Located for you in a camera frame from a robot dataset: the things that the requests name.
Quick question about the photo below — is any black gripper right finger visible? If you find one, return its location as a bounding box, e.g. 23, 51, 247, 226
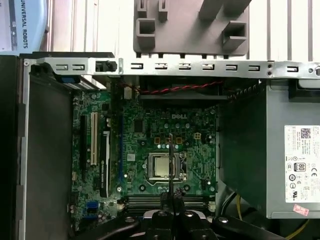
174, 188, 288, 240

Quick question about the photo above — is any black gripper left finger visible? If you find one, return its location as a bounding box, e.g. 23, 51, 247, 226
99, 192, 176, 240

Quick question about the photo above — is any black RAM slot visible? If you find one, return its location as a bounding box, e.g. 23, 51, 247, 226
124, 195, 210, 210

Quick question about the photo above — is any silver CPU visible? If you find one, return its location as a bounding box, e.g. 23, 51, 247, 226
153, 156, 176, 177

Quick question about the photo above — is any CPU socket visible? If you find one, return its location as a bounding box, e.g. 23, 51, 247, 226
148, 152, 188, 182

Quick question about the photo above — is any blue header connector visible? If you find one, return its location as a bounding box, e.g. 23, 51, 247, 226
86, 201, 98, 221

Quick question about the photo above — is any blue expansion slot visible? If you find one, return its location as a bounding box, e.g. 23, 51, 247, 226
119, 114, 124, 186

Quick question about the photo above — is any green motherboard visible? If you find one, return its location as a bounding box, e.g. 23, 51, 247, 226
71, 89, 218, 240

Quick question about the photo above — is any beige expansion slot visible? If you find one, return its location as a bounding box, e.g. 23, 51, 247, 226
90, 112, 98, 166

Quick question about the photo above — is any black expansion slot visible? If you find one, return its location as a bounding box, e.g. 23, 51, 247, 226
79, 114, 88, 184

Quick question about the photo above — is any grey power supply unit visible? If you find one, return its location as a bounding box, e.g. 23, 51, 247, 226
219, 79, 320, 220

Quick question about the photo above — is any black case fan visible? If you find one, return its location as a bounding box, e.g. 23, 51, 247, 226
138, 76, 227, 102

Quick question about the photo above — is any blue VGA port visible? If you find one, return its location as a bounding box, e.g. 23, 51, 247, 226
59, 76, 81, 84

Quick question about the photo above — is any black open PC case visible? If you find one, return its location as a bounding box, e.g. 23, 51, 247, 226
0, 51, 320, 240

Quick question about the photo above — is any grey parts rack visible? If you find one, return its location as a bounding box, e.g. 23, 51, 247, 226
133, 0, 251, 57

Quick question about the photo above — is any red and black twisted wire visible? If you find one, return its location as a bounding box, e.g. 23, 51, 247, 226
119, 79, 225, 95

